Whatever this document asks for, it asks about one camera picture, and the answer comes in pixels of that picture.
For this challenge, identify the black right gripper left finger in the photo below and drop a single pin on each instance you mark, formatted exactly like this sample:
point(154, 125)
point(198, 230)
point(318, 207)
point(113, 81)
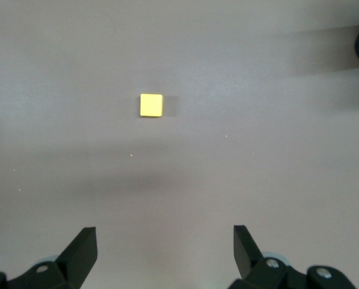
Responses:
point(77, 259)

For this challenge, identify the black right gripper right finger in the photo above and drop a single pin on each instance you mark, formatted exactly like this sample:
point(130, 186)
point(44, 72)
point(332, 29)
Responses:
point(248, 256)

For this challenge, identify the yellow cube block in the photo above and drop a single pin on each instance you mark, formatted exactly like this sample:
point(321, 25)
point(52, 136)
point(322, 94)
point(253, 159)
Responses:
point(150, 105)

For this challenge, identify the brown table mat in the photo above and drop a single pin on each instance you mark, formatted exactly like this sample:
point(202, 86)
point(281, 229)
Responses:
point(197, 186)

